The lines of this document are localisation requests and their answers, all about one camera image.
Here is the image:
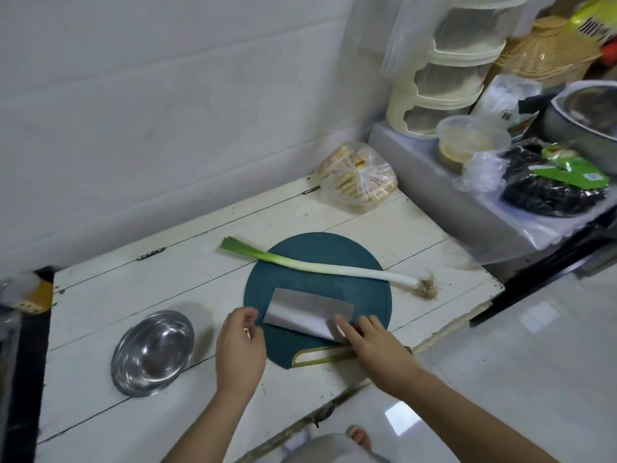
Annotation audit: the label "long green leek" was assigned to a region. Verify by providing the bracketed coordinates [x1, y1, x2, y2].
[221, 236, 439, 301]

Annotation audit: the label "grey metal pot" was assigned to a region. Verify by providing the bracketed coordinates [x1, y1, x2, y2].
[542, 82, 617, 162]

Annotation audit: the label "clear bag of biscuits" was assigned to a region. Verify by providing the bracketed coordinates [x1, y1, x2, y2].
[316, 142, 400, 211]

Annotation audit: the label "clear lidded plastic container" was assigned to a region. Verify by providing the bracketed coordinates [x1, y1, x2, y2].
[436, 114, 512, 172]

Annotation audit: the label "person's foot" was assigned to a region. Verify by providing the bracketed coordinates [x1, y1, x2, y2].
[347, 425, 375, 452]

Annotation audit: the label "person's left hand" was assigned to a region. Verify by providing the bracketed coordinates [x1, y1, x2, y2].
[215, 307, 267, 395]

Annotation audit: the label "person's right forearm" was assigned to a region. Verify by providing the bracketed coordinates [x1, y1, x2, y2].
[381, 371, 562, 463]

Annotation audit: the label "white plastic packet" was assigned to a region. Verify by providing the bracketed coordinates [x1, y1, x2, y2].
[470, 74, 543, 140]

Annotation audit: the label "crumpled clear plastic bag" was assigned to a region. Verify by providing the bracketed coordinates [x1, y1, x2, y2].
[453, 151, 508, 194]

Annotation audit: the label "person's right hand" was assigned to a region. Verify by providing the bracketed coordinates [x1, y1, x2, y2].
[334, 313, 426, 400]

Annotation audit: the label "stainless steel bowl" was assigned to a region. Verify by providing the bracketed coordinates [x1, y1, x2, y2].
[110, 310, 195, 398]

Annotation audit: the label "person's grey shorts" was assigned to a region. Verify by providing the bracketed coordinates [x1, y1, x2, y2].
[284, 433, 387, 463]

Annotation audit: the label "black plastic bag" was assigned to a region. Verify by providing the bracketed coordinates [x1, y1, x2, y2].
[499, 144, 611, 218]

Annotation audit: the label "green snack packet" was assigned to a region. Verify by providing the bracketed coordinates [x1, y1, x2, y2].
[532, 144, 611, 189]

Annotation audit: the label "cream tiered storage rack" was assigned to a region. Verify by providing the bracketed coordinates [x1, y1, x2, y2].
[386, 0, 531, 141]

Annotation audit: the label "yellow packet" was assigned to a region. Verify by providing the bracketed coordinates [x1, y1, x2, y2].
[566, 0, 617, 45]

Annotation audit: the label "steel cleaver knife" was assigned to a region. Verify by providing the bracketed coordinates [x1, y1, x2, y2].
[264, 287, 413, 358]

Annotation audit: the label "woven wicker basket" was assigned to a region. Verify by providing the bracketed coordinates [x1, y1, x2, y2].
[496, 15, 604, 85]

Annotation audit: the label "round green cutting board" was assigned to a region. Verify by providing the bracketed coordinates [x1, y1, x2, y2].
[243, 232, 395, 371]

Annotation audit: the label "white wooden table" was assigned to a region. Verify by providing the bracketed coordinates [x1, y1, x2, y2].
[36, 173, 505, 463]

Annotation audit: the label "clear plastic cover sheet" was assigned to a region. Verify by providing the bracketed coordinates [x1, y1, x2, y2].
[369, 122, 617, 267]

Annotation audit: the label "black cabinet base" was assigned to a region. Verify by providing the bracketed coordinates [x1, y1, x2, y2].
[470, 222, 617, 328]

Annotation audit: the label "person's left forearm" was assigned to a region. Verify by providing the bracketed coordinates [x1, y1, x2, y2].
[161, 388, 258, 463]

